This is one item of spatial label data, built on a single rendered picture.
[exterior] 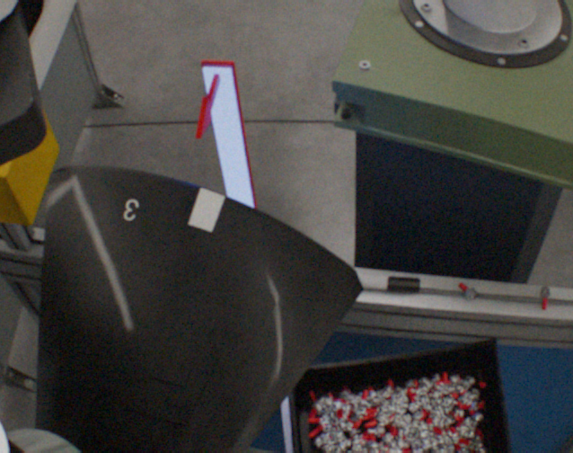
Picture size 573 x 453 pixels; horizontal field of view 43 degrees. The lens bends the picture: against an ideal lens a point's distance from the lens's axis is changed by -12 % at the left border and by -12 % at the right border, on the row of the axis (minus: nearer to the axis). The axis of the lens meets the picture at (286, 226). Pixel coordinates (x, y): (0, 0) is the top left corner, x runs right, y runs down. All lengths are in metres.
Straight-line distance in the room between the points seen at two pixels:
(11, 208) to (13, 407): 1.11
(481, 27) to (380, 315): 0.34
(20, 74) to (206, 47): 2.15
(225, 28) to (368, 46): 1.53
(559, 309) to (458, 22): 0.34
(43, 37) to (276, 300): 0.34
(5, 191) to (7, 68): 0.59
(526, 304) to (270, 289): 0.41
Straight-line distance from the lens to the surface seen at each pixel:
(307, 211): 1.92
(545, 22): 0.91
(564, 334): 0.89
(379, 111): 0.83
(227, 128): 0.63
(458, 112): 0.80
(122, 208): 0.53
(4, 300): 1.79
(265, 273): 0.52
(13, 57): 0.17
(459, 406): 0.81
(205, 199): 0.54
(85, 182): 0.54
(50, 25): 0.20
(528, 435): 1.32
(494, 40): 0.86
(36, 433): 0.35
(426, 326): 0.87
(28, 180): 0.77
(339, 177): 1.97
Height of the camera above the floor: 1.60
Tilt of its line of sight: 58 degrees down
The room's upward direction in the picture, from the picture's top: 7 degrees counter-clockwise
